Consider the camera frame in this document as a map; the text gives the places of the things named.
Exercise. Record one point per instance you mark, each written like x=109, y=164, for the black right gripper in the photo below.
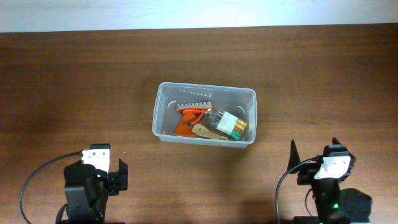
x=306, y=171

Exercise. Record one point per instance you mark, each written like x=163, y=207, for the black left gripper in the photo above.
x=118, y=180

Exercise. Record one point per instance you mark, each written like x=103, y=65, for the clear plastic container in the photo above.
x=241, y=102

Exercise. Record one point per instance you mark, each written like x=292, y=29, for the orange scraper wooden handle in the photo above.
x=197, y=130

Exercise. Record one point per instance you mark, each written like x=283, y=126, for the colourful bit set case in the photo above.
x=228, y=123

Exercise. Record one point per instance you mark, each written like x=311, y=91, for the red-handled pliers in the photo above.
x=195, y=114

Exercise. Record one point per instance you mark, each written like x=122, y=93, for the orange socket rail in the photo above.
x=198, y=106

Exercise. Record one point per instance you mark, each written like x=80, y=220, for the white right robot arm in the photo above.
x=333, y=204

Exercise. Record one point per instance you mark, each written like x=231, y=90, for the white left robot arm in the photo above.
x=87, y=190

